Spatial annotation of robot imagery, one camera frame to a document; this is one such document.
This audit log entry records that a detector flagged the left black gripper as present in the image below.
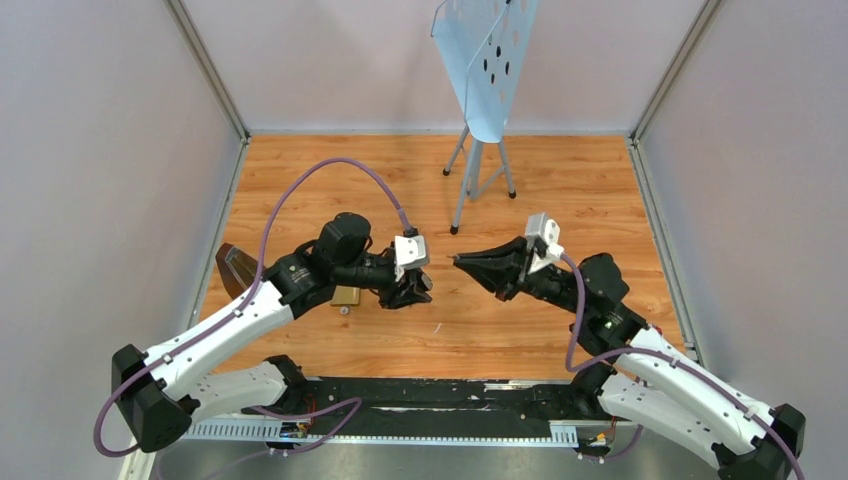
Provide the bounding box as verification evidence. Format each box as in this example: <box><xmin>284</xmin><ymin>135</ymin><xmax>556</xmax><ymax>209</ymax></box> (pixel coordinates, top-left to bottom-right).
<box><xmin>334</xmin><ymin>253</ymin><xmax>432</xmax><ymax>310</ymax></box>

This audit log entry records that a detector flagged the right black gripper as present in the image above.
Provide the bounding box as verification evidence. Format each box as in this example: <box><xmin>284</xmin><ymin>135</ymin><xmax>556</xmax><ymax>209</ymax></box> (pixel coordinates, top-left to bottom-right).
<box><xmin>453</xmin><ymin>236</ymin><xmax>587</xmax><ymax>316</ymax></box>

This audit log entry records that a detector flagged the large brass padlock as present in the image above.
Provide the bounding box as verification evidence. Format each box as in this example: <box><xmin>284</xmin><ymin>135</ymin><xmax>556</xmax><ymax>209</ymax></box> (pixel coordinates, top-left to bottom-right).
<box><xmin>330</xmin><ymin>286</ymin><xmax>361</xmax><ymax>307</ymax></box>

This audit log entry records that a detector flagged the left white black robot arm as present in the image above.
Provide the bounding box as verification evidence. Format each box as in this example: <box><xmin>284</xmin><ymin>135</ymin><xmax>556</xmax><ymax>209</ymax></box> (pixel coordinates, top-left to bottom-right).
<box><xmin>111</xmin><ymin>212</ymin><xmax>432</xmax><ymax>453</ymax></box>

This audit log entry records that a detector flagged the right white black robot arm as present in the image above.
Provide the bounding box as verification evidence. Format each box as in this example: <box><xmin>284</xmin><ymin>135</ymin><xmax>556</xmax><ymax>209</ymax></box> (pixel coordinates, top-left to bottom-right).
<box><xmin>453</xmin><ymin>237</ymin><xmax>806</xmax><ymax>479</ymax></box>

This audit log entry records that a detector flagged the light blue music stand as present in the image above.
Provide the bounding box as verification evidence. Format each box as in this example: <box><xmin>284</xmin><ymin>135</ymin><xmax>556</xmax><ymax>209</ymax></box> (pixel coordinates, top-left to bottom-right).
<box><xmin>430</xmin><ymin>0</ymin><xmax>539</xmax><ymax>235</ymax></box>

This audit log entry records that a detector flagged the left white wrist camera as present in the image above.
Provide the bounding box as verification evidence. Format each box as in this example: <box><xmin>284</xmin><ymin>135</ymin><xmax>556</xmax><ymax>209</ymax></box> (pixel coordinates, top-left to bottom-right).
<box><xmin>393</xmin><ymin>234</ymin><xmax>430</xmax><ymax>283</ymax></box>

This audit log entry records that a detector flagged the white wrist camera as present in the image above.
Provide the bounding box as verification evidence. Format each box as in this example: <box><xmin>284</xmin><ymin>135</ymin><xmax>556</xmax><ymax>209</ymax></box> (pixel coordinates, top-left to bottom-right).
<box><xmin>393</xmin><ymin>234</ymin><xmax>430</xmax><ymax>283</ymax></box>
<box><xmin>524</xmin><ymin>212</ymin><xmax>564</xmax><ymax>274</ymax></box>

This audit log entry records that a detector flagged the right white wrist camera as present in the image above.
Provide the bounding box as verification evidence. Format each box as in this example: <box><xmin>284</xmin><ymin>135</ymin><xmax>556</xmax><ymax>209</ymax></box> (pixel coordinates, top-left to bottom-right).
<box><xmin>524</xmin><ymin>212</ymin><xmax>564</xmax><ymax>274</ymax></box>

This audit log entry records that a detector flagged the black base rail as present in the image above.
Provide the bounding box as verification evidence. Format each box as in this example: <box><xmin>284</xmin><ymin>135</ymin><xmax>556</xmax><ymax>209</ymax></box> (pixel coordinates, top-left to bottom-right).
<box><xmin>276</xmin><ymin>377</ymin><xmax>612</xmax><ymax>430</ymax></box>

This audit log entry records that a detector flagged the white slotted cable duct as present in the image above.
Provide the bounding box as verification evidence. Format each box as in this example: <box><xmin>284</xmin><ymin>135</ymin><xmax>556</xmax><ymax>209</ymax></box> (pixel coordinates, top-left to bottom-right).
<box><xmin>183</xmin><ymin>411</ymin><xmax>579</xmax><ymax>448</ymax></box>

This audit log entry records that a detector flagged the aluminium frame post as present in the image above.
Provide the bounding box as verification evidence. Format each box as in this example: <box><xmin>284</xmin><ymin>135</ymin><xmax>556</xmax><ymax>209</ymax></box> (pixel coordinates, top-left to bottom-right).
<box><xmin>164</xmin><ymin>0</ymin><xmax>251</xmax><ymax>144</ymax></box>

